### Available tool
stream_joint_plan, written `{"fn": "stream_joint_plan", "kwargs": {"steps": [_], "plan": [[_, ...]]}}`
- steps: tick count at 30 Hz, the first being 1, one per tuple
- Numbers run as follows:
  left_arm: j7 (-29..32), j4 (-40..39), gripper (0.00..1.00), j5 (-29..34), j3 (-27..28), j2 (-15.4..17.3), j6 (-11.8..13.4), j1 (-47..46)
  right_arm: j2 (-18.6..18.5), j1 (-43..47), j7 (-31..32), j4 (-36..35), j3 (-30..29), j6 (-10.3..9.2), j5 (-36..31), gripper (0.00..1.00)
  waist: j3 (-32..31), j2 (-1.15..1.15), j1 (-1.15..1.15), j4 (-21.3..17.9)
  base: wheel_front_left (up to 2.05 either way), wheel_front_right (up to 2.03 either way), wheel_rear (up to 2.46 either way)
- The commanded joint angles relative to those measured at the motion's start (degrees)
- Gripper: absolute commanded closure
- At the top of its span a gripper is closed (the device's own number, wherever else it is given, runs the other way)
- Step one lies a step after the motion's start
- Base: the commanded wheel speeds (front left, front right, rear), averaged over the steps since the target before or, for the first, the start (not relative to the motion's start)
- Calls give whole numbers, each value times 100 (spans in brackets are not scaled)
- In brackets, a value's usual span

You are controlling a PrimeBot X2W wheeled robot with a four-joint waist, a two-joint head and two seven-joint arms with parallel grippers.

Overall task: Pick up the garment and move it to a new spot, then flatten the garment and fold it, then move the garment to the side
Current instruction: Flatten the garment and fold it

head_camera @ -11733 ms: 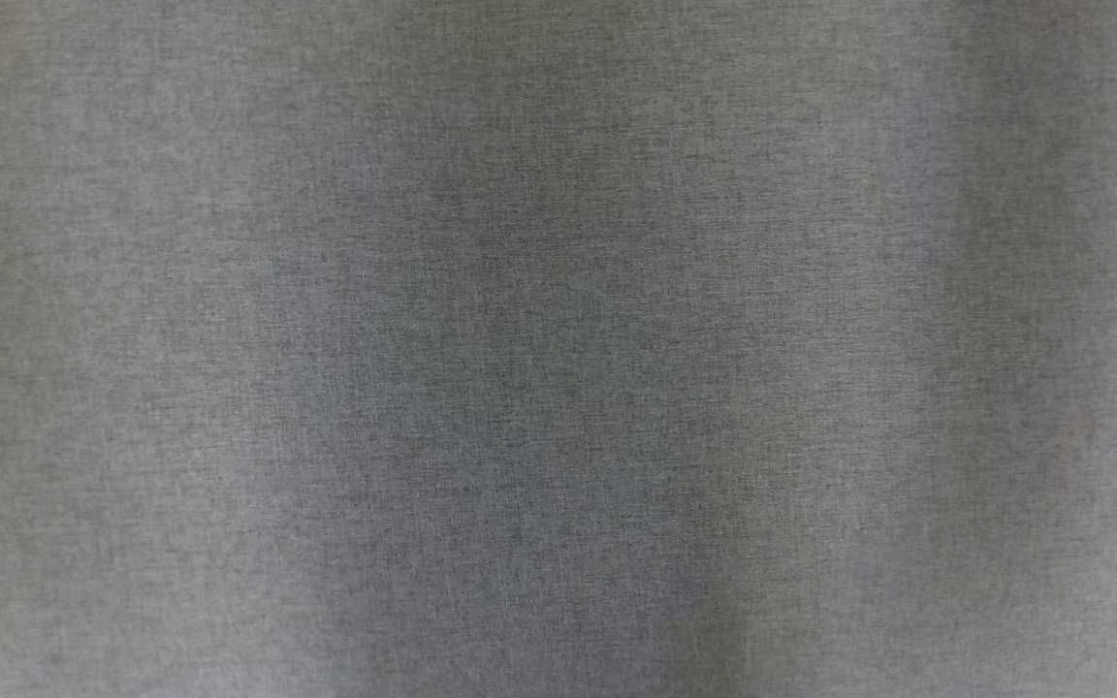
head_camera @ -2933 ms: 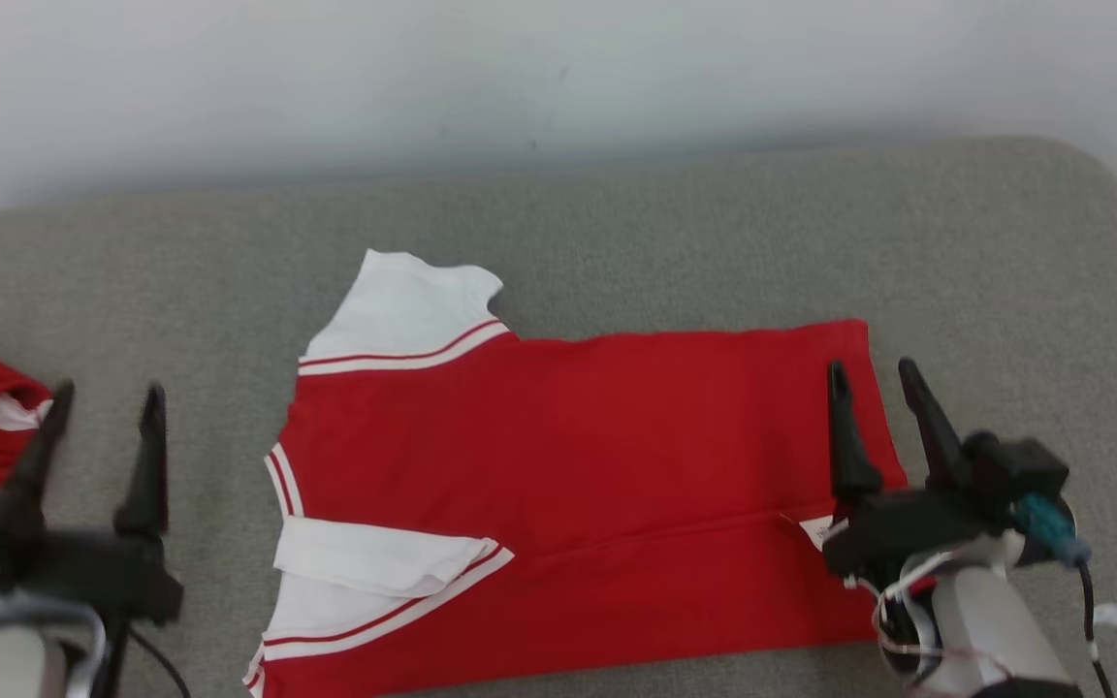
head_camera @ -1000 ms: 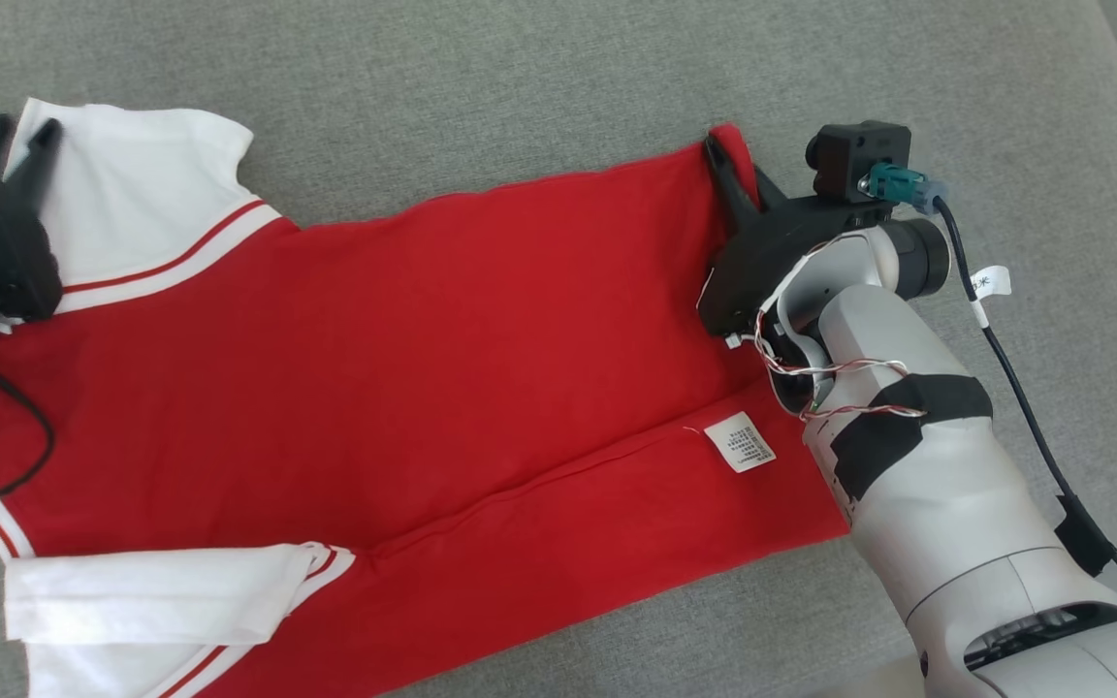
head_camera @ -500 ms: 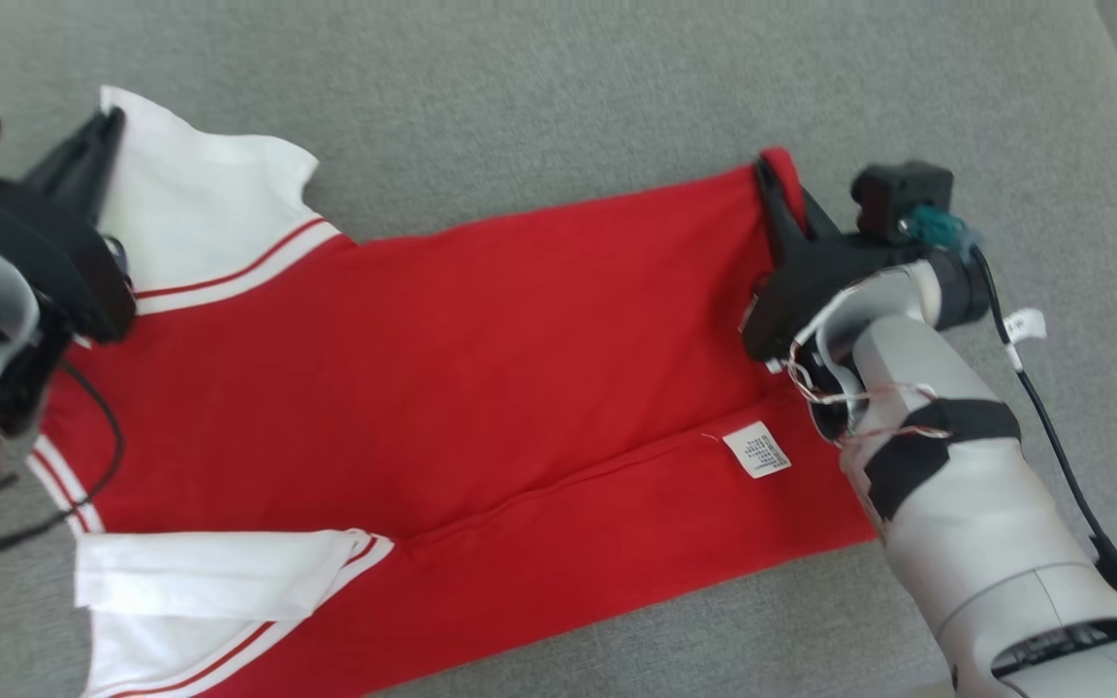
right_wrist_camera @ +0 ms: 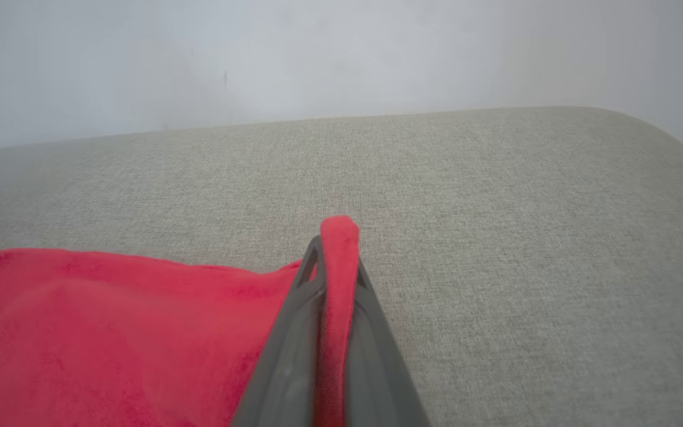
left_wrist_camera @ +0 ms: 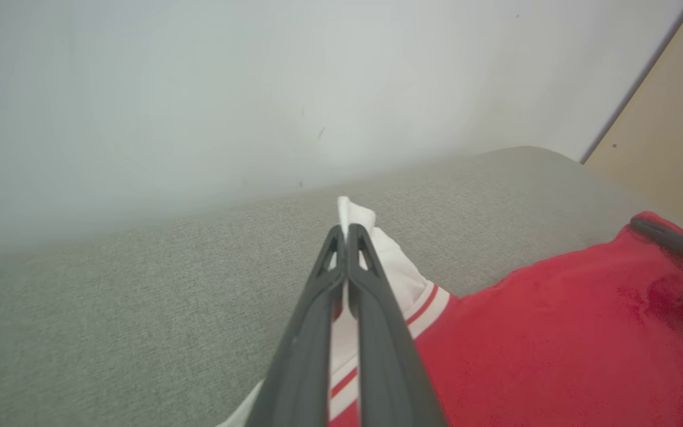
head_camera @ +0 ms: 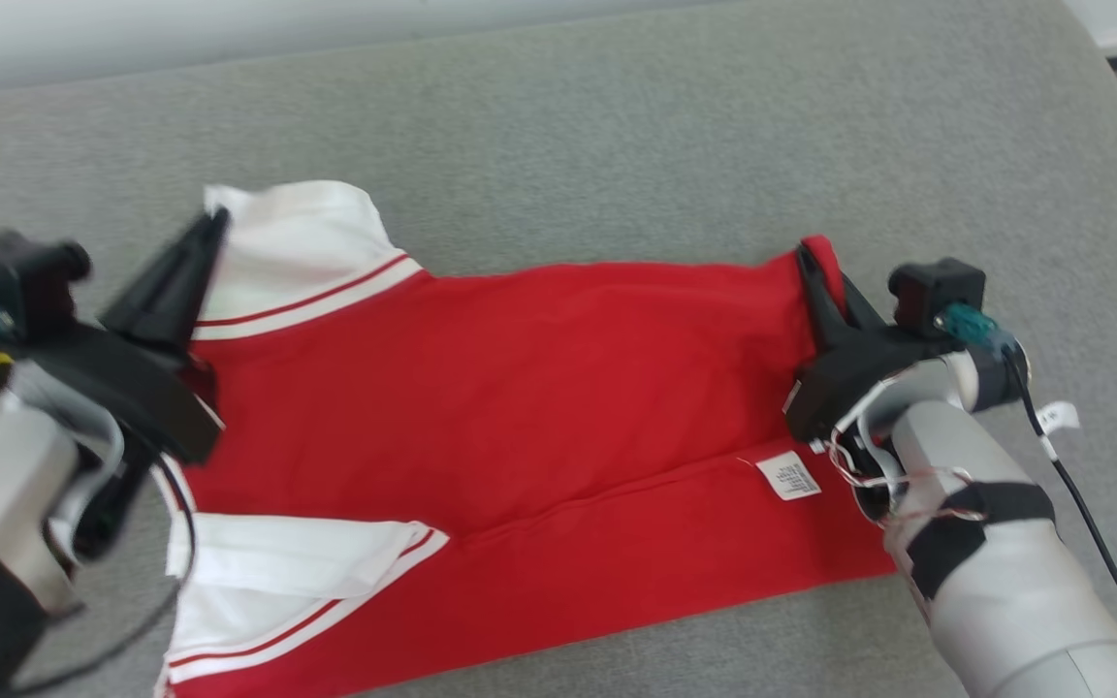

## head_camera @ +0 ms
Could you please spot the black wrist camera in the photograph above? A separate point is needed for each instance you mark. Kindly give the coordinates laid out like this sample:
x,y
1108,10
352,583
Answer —
x,y
20,281
932,291

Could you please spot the red shirt with white sleeves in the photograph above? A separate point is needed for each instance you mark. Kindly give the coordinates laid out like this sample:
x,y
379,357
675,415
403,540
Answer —
x,y
520,388

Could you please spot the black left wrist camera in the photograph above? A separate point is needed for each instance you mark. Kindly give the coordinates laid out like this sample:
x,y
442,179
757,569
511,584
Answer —
x,y
20,281

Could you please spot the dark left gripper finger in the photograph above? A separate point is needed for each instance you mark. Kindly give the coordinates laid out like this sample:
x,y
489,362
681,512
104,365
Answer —
x,y
195,301
171,271

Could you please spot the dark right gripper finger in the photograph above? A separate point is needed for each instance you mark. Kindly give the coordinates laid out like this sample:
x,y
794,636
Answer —
x,y
822,305
861,310

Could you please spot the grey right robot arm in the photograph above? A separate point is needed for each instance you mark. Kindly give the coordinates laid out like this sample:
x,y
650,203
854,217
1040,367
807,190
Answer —
x,y
1005,601

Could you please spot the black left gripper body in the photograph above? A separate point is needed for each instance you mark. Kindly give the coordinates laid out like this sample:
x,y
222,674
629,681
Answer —
x,y
142,388

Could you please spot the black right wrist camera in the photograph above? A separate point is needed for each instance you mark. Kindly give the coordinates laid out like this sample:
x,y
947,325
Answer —
x,y
932,291

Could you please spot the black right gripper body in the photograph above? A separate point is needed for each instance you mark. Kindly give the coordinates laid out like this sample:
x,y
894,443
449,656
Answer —
x,y
849,373

